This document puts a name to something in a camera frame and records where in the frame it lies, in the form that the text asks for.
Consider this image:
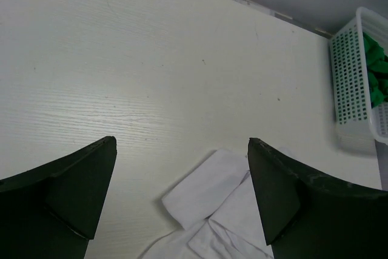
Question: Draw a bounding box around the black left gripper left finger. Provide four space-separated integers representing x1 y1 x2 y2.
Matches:
1 136 117 258

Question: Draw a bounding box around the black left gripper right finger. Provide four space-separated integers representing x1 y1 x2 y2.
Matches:
248 138 387 258

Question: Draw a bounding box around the white t shirt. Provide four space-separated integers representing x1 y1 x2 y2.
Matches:
141 149 273 258

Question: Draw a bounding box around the white plastic basket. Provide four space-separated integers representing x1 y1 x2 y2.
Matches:
329 7 387 153

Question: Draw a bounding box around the green t shirt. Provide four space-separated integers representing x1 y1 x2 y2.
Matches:
363 33 387 108

